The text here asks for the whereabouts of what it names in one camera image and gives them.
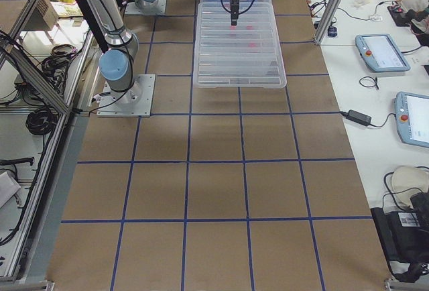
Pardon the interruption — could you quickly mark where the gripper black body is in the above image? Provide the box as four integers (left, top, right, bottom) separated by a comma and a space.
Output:
230, 0, 240, 20

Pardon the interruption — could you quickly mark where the clear plastic box lid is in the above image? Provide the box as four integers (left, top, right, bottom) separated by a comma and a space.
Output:
193, 2, 287, 89

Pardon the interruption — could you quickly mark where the upper teach pendant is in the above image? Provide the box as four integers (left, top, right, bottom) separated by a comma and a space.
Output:
355, 34, 410, 73

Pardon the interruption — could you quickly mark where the teach pendant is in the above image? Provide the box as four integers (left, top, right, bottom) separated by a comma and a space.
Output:
394, 91, 428, 148
355, 34, 410, 73

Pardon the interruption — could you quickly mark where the black power adapter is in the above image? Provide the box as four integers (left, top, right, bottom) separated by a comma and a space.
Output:
340, 109, 371, 127

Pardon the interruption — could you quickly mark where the person at desk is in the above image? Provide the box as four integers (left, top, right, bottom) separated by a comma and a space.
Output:
397, 0, 428, 42

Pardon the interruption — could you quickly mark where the lower teach pendant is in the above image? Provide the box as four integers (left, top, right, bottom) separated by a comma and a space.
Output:
394, 91, 428, 148

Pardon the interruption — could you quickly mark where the black bag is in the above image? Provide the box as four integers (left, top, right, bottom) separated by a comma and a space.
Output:
371, 192, 428, 283

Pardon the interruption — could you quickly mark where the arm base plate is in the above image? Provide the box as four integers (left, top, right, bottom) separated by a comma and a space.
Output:
96, 74, 156, 117
125, 0, 167, 16

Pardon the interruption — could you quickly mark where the aluminium frame post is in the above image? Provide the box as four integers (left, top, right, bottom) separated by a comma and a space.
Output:
314, 0, 341, 46

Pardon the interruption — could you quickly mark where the black coiled cable bundle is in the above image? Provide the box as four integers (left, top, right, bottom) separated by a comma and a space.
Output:
25, 107, 56, 136

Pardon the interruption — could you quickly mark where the aluminium side frame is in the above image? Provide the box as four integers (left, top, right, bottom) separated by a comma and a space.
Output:
1, 0, 98, 286

